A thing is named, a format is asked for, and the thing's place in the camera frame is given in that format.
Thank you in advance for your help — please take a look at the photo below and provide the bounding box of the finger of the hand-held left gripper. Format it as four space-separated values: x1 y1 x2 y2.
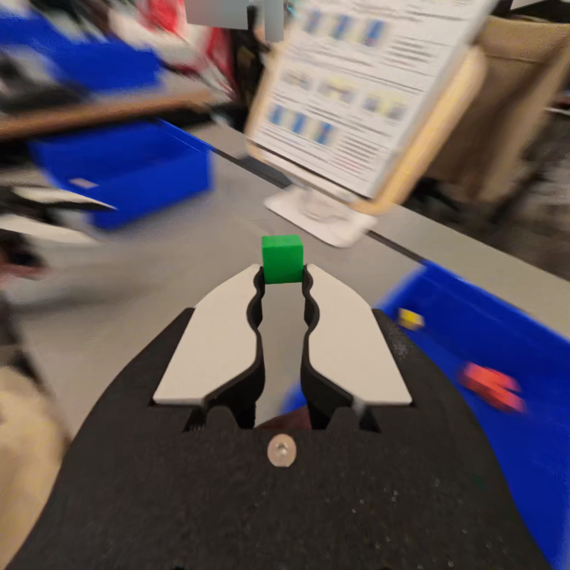
11 184 118 213
0 214 102 246

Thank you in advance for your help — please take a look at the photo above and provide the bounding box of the red wooden cube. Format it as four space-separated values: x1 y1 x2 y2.
459 362 504 399
485 376 527 413

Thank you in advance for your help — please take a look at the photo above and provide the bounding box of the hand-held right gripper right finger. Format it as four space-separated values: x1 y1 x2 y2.
300 263 412 429

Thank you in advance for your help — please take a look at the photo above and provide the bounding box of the brown wooden desk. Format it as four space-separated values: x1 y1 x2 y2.
0 88 215 142

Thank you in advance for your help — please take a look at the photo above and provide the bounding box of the printed instruction sheet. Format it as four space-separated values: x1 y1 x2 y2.
254 0 496 197

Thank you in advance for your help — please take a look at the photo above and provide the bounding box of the green wooden cube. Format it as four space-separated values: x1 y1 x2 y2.
261 235 305 285

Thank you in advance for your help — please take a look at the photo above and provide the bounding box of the blue plastic bin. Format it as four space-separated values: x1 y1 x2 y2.
28 119 214 231
0 11 164 93
281 260 570 567

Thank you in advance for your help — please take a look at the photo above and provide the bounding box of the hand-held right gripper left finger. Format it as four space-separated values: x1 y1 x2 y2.
153 264 266 429

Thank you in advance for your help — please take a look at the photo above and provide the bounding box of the instruction sheet on stand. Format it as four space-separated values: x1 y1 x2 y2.
244 0 489 248

